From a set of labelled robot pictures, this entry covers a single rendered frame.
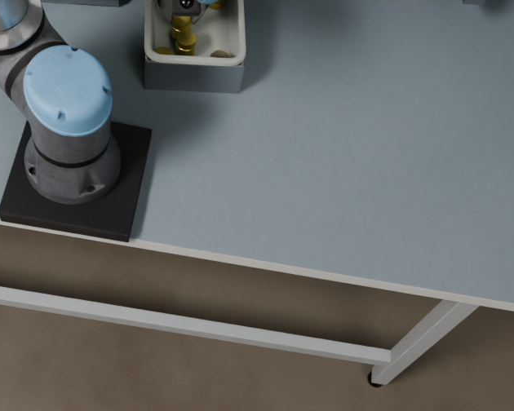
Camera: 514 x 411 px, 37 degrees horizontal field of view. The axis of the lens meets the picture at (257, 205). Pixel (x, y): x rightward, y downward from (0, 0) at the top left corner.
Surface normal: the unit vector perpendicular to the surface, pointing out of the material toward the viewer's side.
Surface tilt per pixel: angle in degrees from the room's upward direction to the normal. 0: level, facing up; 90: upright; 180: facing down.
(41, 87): 8
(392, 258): 0
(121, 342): 0
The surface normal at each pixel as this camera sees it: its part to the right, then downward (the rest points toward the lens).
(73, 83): 0.26, -0.36
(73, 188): 0.22, 0.71
